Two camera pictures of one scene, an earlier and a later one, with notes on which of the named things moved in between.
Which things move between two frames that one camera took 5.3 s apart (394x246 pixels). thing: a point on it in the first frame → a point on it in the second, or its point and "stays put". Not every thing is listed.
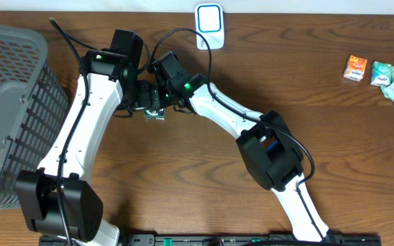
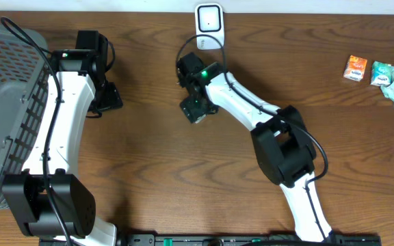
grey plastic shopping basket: x=22 y=102 stays put
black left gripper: x=143 y=96 → x=108 y=99
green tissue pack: x=382 y=74 stays put
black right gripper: x=163 y=103 → x=189 y=109
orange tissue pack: x=355 y=68 stays put
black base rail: x=335 y=239 stays put
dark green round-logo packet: x=158 y=114 → x=201 y=118
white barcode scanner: x=209 y=23 stays put
